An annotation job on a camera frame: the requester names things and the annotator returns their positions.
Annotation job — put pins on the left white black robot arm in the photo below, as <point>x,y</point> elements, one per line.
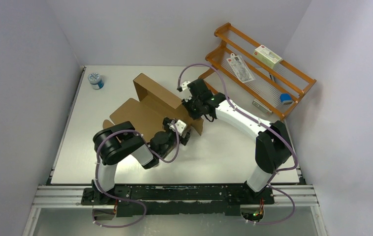
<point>120,141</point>

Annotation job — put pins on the white green product box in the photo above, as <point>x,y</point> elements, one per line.
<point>267,56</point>

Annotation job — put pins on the clear plastic blister package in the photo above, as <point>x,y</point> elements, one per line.
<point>240,68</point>

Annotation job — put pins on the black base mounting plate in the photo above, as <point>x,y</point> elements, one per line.
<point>227,198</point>

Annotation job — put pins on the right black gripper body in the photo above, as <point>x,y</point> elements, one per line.
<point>192,107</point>

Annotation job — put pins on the small silver packaged item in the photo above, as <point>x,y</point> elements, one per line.
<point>265,110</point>

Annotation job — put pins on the brown cardboard box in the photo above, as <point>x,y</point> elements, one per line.
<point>154,104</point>

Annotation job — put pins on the blue white eraser block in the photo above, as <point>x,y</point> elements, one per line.
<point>286,99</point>

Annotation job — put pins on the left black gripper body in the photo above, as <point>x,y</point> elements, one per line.
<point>172,137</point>

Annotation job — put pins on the small blue white jar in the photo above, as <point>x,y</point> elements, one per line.
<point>95,80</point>

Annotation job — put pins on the orange wooden rack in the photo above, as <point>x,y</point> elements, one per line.
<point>269,83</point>

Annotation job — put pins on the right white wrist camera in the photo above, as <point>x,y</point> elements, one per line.
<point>183,86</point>

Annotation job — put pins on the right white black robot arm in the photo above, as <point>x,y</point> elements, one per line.
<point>272,143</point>

